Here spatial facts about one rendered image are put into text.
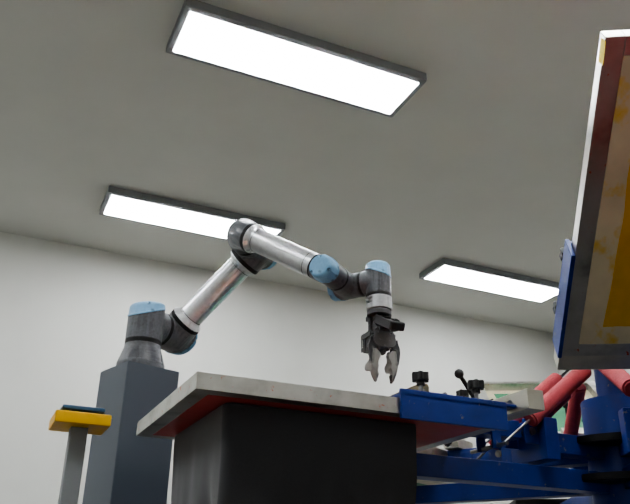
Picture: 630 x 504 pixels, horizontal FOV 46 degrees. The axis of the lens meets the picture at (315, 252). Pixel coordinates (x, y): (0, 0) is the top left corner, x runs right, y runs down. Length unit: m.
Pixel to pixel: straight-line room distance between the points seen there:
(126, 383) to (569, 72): 2.76
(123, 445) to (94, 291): 3.77
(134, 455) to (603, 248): 1.41
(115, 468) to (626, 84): 1.64
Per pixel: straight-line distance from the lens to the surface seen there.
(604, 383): 2.60
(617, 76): 1.59
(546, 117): 4.41
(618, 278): 1.83
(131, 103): 4.30
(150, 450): 2.34
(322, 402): 1.69
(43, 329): 5.85
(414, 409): 1.78
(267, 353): 6.22
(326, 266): 2.11
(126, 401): 2.32
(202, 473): 1.79
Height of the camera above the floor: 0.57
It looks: 25 degrees up
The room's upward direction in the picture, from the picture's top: 1 degrees clockwise
